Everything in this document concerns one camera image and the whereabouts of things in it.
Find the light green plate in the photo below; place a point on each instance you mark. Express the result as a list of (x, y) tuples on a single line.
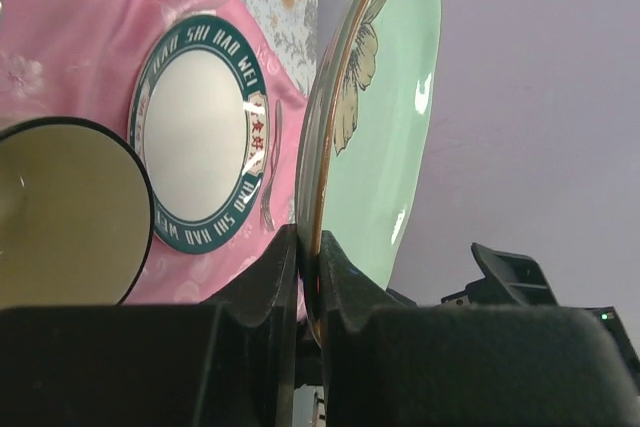
[(363, 137)]

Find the green rimmed white plate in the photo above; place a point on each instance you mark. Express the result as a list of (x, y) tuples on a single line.
[(199, 121)]

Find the pink satin cloth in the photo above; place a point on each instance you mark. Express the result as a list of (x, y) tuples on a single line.
[(82, 58)]

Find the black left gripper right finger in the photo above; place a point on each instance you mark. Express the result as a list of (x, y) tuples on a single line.
[(387, 364)]

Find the silver fork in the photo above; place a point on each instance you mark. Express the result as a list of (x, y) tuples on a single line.
[(266, 215)]

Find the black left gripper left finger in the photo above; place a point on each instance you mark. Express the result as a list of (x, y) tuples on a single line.
[(228, 361)]

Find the cream enamel mug black rim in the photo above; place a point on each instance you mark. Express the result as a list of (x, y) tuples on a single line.
[(76, 213)]

